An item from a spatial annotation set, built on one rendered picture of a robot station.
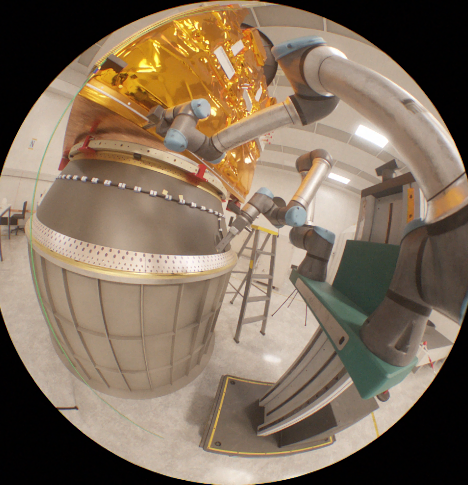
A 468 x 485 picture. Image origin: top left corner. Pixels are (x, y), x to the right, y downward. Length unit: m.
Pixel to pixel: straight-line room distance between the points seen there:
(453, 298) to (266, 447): 1.16
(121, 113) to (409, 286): 0.92
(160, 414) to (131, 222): 1.39
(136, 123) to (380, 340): 0.94
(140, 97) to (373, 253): 1.04
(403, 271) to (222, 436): 1.13
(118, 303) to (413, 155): 0.86
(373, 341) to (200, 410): 1.38
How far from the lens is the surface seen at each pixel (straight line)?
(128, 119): 0.73
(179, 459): 1.44
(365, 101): 0.24
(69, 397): 1.67
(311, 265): 0.65
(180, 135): 0.46
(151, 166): 0.83
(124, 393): 1.52
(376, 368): 0.28
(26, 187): 6.21
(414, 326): 0.30
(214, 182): 1.02
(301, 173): 0.83
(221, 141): 0.48
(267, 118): 0.43
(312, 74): 0.31
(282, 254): 4.14
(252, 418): 1.24
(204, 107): 0.52
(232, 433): 1.17
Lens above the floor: 1.44
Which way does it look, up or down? 6 degrees down
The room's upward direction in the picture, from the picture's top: 16 degrees clockwise
